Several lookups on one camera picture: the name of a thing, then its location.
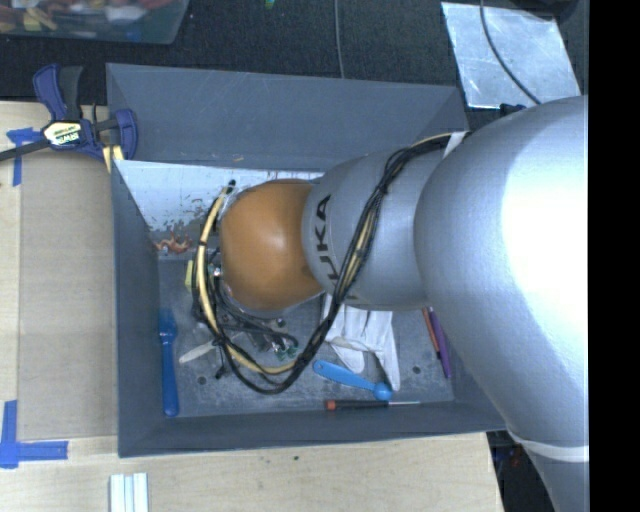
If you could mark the blue plastic fork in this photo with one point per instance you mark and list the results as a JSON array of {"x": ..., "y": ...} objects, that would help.
[{"x": 169, "y": 370}]

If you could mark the pale wood board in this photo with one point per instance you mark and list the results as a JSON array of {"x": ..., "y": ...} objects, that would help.
[{"x": 65, "y": 300}]

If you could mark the orange pen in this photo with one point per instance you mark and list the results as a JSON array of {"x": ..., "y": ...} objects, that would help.
[{"x": 431, "y": 332}]

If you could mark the grey metal bin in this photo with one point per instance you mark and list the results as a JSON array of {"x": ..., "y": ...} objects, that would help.
[{"x": 280, "y": 120}]

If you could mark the black and orange screwdriver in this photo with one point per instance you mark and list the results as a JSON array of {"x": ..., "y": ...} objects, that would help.
[{"x": 357, "y": 404}]

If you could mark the blue plastic spoon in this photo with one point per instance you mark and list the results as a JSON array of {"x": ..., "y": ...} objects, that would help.
[{"x": 345, "y": 376}]

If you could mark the purple pen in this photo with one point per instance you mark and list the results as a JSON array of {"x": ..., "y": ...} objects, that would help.
[{"x": 441, "y": 340}]

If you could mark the white cloth glove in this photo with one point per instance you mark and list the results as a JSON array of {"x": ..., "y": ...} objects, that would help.
[{"x": 375, "y": 340}]

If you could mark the white plastic utensil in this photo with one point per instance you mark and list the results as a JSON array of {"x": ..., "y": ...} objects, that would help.
[{"x": 192, "y": 354}]

